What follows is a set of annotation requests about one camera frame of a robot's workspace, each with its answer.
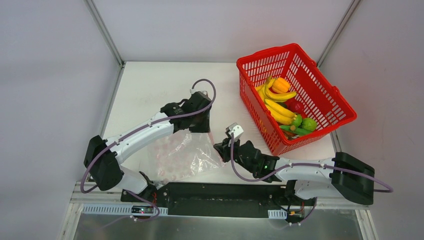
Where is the clear zip top bag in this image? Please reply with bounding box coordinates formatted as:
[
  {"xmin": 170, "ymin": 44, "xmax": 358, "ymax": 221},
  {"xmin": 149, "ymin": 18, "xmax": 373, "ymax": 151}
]
[{"xmin": 146, "ymin": 130, "xmax": 224, "ymax": 186}]

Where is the yellow banana bunch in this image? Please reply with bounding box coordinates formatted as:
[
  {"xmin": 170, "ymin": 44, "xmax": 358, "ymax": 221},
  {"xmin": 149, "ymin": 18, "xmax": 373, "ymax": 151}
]
[
  {"xmin": 264, "ymin": 99, "xmax": 297, "ymax": 125},
  {"xmin": 255, "ymin": 76, "xmax": 297, "ymax": 103}
]

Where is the red plastic basket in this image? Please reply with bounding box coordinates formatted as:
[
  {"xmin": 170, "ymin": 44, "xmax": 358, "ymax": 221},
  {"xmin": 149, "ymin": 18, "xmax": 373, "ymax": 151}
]
[{"xmin": 236, "ymin": 43, "xmax": 357, "ymax": 156}]

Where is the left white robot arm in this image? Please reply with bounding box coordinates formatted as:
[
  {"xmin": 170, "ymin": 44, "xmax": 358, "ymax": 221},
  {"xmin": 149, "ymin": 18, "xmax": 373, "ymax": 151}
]
[{"xmin": 83, "ymin": 91, "xmax": 213, "ymax": 203}]

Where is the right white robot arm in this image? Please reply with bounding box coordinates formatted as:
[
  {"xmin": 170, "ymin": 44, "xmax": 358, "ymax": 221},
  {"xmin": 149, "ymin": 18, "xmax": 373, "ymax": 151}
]
[{"xmin": 213, "ymin": 138, "xmax": 375, "ymax": 206}]

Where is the red toy apple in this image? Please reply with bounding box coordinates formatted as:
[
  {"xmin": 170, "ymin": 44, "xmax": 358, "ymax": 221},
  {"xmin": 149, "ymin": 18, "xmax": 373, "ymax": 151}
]
[{"xmin": 285, "ymin": 98, "xmax": 305, "ymax": 118}]

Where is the orange toy pepper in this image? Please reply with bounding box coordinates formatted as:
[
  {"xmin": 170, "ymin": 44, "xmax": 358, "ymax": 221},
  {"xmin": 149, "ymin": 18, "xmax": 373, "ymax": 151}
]
[{"xmin": 271, "ymin": 77, "xmax": 291, "ymax": 94}]

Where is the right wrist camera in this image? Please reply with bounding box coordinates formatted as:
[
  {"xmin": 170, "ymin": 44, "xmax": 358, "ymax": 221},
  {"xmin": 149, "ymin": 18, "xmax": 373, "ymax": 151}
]
[{"xmin": 225, "ymin": 122, "xmax": 244, "ymax": 141}]

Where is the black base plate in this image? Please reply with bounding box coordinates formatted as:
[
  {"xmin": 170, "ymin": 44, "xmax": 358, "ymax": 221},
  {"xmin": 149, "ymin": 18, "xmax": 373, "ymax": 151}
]
[{"xmin": 141, "ymin": 181, "xmax": 315, "ymax": 218}]

